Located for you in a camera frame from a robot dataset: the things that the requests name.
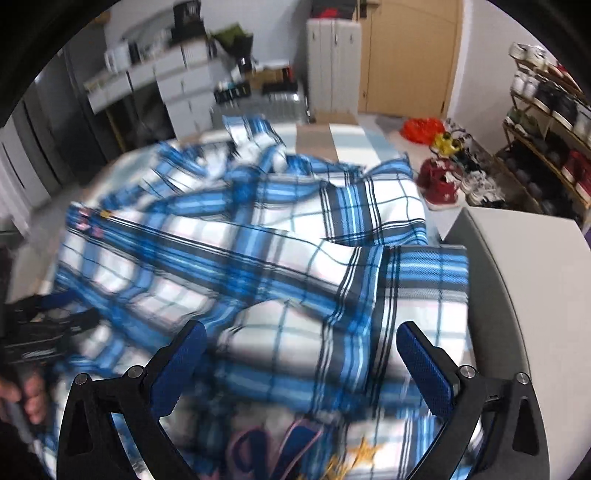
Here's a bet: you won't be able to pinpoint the person's left hand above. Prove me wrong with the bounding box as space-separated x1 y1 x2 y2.
0 371 47 425

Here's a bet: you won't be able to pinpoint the white drawer desk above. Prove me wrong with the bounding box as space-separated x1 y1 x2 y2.
85 44 218 139

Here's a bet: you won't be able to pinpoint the wooden shoe rack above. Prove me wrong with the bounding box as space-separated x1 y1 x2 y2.
496 42 591 222

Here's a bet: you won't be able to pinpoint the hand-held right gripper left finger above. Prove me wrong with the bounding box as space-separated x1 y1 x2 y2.
55 320 208 480

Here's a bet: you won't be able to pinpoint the blue plaid shirt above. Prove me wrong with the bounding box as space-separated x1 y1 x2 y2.
34 114 476 480

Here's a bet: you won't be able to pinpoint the grey low table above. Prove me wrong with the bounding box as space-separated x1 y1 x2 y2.
436 207 589 480

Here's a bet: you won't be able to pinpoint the yellow bag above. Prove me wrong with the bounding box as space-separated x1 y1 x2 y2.
431 133 462 155

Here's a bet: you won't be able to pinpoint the red cloth item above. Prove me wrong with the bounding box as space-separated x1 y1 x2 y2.
311 0 361 21

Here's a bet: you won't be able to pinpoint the pile of sneakers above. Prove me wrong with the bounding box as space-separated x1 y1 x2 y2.
443 120 509 206

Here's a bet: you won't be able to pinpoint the dark green plant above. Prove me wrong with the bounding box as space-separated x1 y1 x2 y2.
210 25 254 58

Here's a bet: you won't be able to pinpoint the dark grey wardrobe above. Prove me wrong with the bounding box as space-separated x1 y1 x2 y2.
0 46 112 222

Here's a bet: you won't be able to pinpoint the white metal locker cabinet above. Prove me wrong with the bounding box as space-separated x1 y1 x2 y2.
307 17 363 124

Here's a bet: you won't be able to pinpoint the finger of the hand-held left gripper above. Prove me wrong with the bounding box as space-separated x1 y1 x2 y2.
39 294 75 311
58 308 101 340

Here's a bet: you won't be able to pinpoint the cardboard box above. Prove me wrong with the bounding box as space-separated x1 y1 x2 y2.
245 65 296 95

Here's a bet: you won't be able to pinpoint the red sneakers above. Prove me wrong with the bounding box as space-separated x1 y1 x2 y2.
418 157 467 204

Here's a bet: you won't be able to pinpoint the grey plastic storage bin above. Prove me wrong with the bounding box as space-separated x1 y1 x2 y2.
212 92 310 125

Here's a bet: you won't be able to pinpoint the black box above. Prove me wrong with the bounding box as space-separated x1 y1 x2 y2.
173 0 206 40

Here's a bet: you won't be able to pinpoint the wooden door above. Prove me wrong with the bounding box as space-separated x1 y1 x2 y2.
358 0 462 116

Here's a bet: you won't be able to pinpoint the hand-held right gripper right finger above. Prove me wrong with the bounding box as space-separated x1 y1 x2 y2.
396 320 552 480

